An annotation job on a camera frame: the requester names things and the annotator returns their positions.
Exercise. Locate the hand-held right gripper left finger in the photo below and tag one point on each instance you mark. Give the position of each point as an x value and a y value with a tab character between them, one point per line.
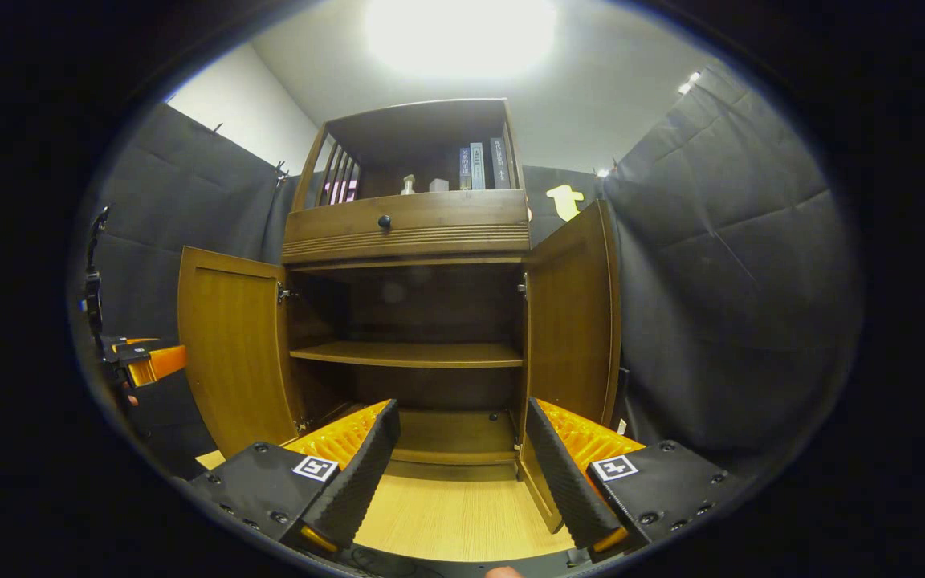
366	474

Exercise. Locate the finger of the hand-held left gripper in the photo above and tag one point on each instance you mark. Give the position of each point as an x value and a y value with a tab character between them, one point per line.
161	363

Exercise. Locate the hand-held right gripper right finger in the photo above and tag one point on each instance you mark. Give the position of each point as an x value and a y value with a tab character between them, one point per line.
559	482

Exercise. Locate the wooden shoe cabinet door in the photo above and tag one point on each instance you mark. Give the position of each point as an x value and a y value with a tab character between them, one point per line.
571	321
234	353

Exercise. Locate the wooden double-door shoe cabinet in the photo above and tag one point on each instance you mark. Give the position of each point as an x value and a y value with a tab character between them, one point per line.
430	309

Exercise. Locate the silver door hinge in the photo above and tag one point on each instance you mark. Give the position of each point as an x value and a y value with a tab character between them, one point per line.
286	293
523	286
303	425

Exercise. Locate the wooden inner cabinet shelf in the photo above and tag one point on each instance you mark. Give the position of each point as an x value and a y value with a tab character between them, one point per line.
406	354

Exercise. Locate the wooden cabinet drawer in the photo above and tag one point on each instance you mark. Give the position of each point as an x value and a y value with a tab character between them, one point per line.
446	213

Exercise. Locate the black backdrop cloth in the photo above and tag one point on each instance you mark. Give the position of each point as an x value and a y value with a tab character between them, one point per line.
735	305

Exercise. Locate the small pump bottle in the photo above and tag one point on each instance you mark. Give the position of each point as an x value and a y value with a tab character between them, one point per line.
408	186

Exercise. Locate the small white box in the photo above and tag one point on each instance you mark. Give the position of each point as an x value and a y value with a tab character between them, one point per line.
438	185

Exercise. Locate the grey upright book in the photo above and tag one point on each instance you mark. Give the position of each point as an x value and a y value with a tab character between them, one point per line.
478	166

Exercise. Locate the small ceiling light panel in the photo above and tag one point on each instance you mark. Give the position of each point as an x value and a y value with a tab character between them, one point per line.
687	83

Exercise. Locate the large ceiling light panel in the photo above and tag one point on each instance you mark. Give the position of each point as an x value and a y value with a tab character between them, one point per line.
462	36

